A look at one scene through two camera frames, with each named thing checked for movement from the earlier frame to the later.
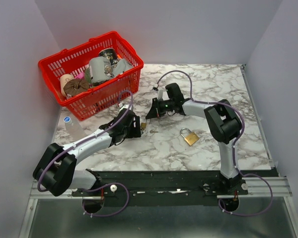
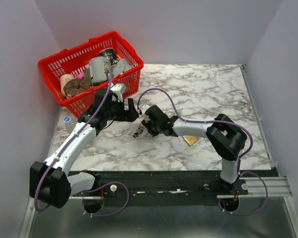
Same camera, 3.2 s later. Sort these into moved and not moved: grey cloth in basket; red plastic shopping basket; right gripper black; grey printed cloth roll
Moved: right gripper black
Not moved: red plastic shopping basket; grey printed cloth roll; grey cloth in basket
